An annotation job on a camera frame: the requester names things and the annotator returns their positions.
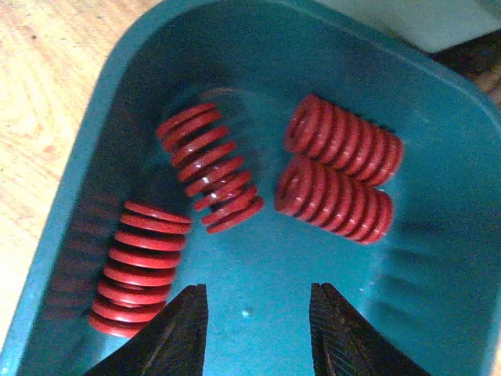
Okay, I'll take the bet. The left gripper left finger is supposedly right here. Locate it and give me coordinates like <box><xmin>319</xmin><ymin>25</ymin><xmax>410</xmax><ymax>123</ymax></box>
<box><xmin>85</xmin><ymin>284</ymin><xmax>207</xmax><ymax>375</ymax></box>

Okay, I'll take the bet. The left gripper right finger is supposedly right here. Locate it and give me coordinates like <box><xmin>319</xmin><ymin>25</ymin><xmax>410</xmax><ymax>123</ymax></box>
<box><xmin>309</xmin><ymin>283</ymin><xmax>427</xmax><ymax>375</ymax></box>

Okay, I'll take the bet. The red spring three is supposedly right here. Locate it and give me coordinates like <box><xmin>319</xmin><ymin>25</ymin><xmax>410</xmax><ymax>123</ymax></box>
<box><xmin>88</xmin><ymin>201</ymin><xmax>193</xmax><ymax>338</ymax></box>

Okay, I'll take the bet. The red spring two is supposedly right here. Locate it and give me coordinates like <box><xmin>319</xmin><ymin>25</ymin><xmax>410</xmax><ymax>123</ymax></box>
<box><xmin>156</xmin><ymin>103</ymin><xmax>264</xmax><ymax>234</ymax></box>

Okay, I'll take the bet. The red spring one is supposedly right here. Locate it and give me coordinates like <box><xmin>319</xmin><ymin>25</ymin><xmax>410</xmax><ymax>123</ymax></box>
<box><xmin>283</xmin><ymin>93</ymin><xmax>405</xmax><ymax>186</ymax></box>

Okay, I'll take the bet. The red spring four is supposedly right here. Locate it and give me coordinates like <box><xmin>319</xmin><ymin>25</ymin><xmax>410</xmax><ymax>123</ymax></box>
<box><xmin>274</xmin><ymin>156</ymin><xmax>395</xmax><ymax>244</ymax></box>

